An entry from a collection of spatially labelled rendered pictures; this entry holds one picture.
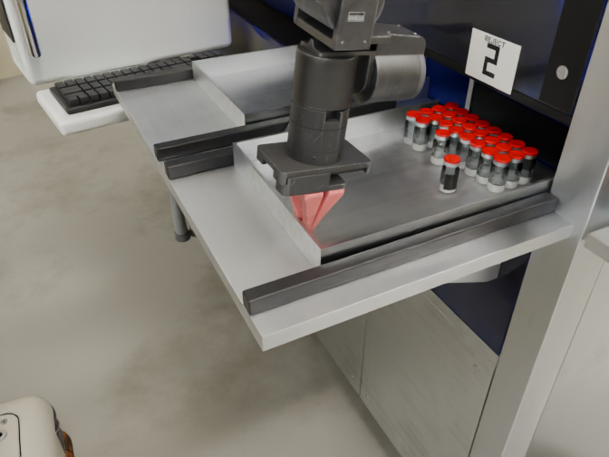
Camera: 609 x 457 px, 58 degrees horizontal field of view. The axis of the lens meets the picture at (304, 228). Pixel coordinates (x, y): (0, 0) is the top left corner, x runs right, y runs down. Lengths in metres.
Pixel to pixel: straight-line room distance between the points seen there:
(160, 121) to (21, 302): 1.24
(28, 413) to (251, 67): 0.84
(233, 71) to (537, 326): 0.69
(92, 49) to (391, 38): 0.95
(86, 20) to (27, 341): 0.99
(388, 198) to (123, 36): 0.87
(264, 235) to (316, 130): 0.17
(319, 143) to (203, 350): 1.25
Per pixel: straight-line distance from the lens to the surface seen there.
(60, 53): 1.37
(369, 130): 0.85
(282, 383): 1.61
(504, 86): 0.76
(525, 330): 0.85
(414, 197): 0.71
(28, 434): 1.30
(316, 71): 0.51
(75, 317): 1.92
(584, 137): 0.69
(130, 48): 1.41
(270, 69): 1.11
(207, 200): 0.71
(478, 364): 0.97
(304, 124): 0.53
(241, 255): 0.61
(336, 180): 0.56
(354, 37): 0.49
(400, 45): 0.55
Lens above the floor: 1.26
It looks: 36 degrees down
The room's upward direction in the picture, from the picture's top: straight up
